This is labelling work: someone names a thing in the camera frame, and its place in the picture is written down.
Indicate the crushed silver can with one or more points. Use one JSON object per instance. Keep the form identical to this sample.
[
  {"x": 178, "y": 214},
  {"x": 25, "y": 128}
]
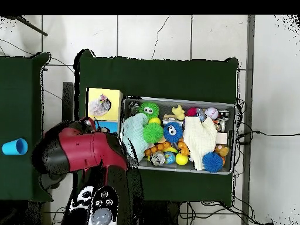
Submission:
[{"x": 158, "y": 159}]

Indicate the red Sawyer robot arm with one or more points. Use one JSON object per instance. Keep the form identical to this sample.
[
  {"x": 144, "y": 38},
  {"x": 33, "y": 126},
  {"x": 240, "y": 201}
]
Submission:
[{"x": 89, "y": 150}]

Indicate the blue round object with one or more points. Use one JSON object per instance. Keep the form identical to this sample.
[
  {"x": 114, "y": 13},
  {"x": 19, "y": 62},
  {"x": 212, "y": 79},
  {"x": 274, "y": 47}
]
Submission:
[{"x": 11, "y": 147}]

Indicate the blue spiky googly-eyed ball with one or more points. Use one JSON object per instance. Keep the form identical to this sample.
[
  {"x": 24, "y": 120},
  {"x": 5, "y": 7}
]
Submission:
[
  {"x": 212, "y": 162},
  {"x": 173, "y": 132}
]

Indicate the white paper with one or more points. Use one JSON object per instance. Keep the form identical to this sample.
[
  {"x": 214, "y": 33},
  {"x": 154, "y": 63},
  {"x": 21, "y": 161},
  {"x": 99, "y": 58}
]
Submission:
[{"x": 99, "y": 106}]

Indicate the shallow grey mesh bin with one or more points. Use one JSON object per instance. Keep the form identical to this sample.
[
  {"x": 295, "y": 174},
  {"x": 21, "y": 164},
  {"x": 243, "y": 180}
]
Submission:
[{"x": 165, "y": 106}]

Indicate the black upright panel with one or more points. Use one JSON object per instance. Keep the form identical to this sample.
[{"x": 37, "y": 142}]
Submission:
[{"x": 68, "y": 98}]

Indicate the grey stand foot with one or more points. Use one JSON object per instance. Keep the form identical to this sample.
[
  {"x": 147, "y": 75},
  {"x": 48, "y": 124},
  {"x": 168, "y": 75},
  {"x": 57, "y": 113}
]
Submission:
[{"x": 52, "y": 181}]

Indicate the yellow foam toy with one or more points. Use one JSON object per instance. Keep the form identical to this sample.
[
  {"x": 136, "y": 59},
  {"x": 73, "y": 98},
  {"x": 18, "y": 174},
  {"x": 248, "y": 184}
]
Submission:
[{"x": 178, "y": 112}]

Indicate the dark rod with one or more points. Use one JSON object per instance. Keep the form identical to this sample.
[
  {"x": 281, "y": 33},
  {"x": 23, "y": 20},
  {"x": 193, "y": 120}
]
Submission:
[{"x": 30, "y": 26}]

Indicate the dark green table cloth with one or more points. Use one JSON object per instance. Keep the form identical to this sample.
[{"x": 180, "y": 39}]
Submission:
[
  {"x": 164, "y": 77},
  {"x": 21, "y": 93}
]

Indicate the cream knitted cloth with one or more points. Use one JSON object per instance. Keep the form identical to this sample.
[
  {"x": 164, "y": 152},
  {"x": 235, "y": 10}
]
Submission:
[{"x": 199, "y": 140}]

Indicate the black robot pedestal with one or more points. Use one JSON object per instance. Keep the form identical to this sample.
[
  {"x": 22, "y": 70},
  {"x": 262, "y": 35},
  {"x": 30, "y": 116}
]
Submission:
[{"x": 164, "y": 215}]

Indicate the yellow ball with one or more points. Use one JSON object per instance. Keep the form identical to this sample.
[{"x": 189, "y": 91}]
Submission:
[{"x": 155, "y": 121}]

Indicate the mint knitted cloth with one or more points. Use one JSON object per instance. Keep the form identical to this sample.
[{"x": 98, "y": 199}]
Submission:
[{"x": 133, "y": 131}]

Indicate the globe print ball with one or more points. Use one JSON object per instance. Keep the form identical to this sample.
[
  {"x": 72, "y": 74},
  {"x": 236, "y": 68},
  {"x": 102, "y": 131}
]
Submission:
[{"x": 170, "y": 157}]

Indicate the white baseball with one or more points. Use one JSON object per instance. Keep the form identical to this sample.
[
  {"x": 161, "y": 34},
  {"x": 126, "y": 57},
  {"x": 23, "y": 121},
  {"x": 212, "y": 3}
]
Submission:
[{"x": 211, "y": 113}]

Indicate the wooden box with three holes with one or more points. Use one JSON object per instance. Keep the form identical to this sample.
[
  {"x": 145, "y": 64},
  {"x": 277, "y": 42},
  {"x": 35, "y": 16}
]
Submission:
[{"x": 116, "y": 110}]

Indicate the green spiky googly-eyed ball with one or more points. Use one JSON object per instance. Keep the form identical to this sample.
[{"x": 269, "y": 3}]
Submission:
[{"x": 149, "y": 110}]

